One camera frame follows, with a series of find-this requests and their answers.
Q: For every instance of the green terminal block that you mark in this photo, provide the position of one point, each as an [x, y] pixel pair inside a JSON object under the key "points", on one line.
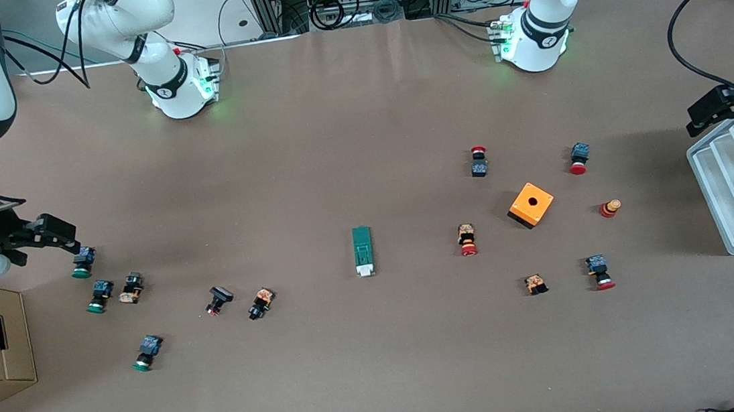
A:
{"points": [[363, 247]]}

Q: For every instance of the green push button blue body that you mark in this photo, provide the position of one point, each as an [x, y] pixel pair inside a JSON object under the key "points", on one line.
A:
{"points": [[102, 288], [150, 346], [83, 260]]}

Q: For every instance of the small red yellow knob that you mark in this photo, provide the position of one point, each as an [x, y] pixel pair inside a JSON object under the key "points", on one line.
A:
{"points": [[610, 209]]}

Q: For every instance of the red push button blue body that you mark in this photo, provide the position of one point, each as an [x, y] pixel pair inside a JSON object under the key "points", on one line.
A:
{"points": [[596, 266], [579, 152]]}

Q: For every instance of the black push button red tip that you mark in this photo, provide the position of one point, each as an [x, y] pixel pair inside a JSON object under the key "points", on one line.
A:
{"points": [[220, 294]]}

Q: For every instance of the black orange push button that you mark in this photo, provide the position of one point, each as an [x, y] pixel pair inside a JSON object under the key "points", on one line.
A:
{"points": [[263, 300]]}

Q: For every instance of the red push button black body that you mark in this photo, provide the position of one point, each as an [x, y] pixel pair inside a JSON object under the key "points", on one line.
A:
{"points": [[479, 168]]}

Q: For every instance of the orange black contact block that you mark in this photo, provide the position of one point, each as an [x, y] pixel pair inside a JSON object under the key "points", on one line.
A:
{"points": [[535, 282]]}

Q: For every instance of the red emergency stop orange body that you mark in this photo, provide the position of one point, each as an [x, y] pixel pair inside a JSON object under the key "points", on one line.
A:
{"points": [[466, 233]]}

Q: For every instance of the orange push button enclosure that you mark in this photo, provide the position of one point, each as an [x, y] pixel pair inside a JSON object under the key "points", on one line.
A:
{"points": [[542, 206]]}

